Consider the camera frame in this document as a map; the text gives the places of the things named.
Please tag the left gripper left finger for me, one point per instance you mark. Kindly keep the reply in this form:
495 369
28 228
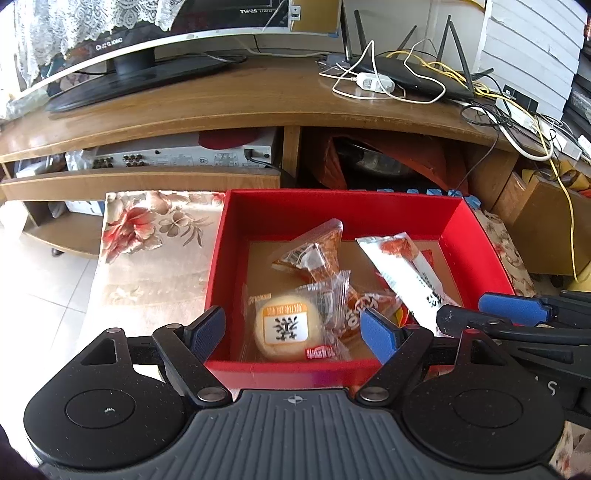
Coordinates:
184 351

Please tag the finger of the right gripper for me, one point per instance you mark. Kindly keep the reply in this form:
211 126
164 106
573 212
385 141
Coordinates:
523 311

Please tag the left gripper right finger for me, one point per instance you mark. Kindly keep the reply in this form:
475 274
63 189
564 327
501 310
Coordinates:
400 352

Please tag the long white jerky packet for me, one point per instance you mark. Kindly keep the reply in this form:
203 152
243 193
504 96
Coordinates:
408 273

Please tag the round bun packet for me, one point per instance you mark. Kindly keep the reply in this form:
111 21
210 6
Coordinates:
301 325

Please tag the brown clear snack packet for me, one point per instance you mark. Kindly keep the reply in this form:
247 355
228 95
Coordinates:
314 254

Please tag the brown cardboard box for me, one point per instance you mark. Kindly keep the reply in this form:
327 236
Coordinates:
550 230

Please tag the floral tablecloth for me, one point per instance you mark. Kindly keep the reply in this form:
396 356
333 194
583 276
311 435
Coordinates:
157 247

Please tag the red cardboard box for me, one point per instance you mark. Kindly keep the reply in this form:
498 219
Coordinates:
255 223

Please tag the silver AV receiver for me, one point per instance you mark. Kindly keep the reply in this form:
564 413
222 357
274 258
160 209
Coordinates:
236 148

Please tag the wooden TV stand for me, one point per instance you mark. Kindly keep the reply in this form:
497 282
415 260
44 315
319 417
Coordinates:
286 94

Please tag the black wifi router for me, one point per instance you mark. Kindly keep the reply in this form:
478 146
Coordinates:
424 72

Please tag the white power adapter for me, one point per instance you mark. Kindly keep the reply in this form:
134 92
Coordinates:
377 83

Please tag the black monitor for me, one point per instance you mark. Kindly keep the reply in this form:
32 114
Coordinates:
123 61

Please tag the white lace cloth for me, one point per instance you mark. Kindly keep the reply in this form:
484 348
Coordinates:
44 29

